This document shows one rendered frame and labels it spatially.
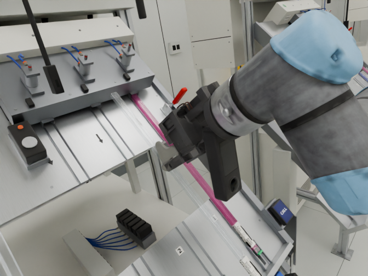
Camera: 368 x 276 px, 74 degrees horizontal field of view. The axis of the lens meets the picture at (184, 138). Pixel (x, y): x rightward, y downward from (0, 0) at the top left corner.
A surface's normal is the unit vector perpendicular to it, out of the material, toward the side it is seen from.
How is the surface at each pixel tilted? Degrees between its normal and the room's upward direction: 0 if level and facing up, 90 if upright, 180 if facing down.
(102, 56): 44
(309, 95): 71
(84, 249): 0
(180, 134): 90
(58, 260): 0
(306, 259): 0
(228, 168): 84
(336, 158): 79
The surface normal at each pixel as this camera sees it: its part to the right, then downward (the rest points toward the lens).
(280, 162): -0.70, 0.38
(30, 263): -0.16, -0.91
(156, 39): 0.70, 0.17
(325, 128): -0.44, 0.14
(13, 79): 0.37, -0.54
